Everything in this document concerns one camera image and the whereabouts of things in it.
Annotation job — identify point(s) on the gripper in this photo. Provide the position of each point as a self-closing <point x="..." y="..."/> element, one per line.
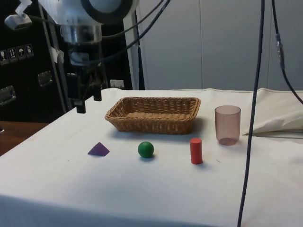
<point x="93" y="50"/>

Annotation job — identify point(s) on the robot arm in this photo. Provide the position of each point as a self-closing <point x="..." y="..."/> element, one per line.
<point x="71" y="14"/>

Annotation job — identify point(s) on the purple triangular block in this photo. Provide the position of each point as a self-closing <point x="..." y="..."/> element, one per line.
<point x="99" y="150"/>

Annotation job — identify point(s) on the wicker basket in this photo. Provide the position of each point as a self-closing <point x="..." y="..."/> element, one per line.
<point x="154" y="124"/>

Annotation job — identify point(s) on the red cylinder block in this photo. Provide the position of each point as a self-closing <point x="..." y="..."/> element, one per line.
<point x="196" y="152"/>

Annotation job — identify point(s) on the black cabinet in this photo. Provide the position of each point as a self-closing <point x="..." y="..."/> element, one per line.
<point x="28" y="94"/>

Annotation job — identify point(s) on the green ball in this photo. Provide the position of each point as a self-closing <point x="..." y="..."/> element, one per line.
<point x="145" y="149"/>

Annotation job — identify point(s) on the pale locker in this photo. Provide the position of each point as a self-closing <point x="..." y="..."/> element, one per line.
<point x="292" y="35"/>
<point x="234" y="47"/>
<point x="172" y="47"/>

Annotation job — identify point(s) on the see-through pink cup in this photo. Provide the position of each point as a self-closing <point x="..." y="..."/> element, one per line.
<point x="227" y="125"/>

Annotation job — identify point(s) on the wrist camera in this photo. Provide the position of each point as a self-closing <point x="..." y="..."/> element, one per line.
<point x="17" y="21"/>

